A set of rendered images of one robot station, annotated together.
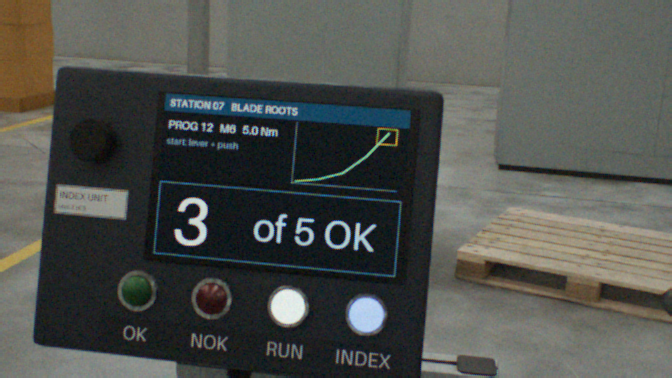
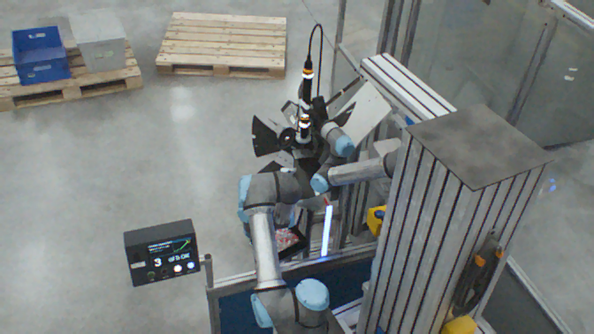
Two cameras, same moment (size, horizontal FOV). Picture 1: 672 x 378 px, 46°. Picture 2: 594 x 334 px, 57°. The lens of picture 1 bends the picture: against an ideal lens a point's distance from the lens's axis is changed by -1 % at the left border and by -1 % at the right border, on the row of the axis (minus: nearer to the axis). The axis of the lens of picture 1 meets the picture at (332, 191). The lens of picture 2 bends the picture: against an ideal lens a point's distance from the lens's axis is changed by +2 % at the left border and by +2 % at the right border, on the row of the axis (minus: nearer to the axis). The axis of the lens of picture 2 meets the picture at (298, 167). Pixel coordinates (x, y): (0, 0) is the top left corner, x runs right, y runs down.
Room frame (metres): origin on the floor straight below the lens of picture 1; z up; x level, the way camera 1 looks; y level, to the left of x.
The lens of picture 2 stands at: (-0.87, 0.25, 2.82)
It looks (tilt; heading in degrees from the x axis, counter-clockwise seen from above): 42 degrees down; 331
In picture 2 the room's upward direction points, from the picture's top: 4 degrees clockwise
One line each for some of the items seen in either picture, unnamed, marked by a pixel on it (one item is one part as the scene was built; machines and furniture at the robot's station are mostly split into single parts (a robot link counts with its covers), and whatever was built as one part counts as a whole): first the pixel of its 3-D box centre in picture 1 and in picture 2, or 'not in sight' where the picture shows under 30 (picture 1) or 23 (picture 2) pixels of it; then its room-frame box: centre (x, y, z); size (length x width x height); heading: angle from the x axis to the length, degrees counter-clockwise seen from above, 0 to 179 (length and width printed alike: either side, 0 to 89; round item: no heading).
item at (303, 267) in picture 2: not in sight; (303, 267); (0.47, -0.54, 0.82); 0.90 x 0.04 x 0.08; 83
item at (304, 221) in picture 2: not in sight; (305, 232); (0.93, -0.80, 0.46); 0.09 x 0.05 x 0.91; 173
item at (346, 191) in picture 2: not in sight; (343, 210); (0.90, -1.03, 0.58); 0.09 x 0.05 x 1.15; 173
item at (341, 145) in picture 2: not in sight; (340, 142); (0.53, -0.70, 1.46); 0.11 x 0.08 x 0.09; 3
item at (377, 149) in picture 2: not in sight; (386, 152); (0.93, -1.28, 0.92); 0.17 x 0.16 x 0.11; 83
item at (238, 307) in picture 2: not in sight; (299, 313); (0.47, -0.54, 0.45); 0.82 x 0.02 x 0.66; 83
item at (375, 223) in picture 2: not in sight; (387, 220); (0.42, -0.93, 1.02); 0.16 x 0.10 x 0.11; 83
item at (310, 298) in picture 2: not in sight; (309, 301); (0.07, -0.34, 1.20); 0.13 x 0.12 x 0.14; 77
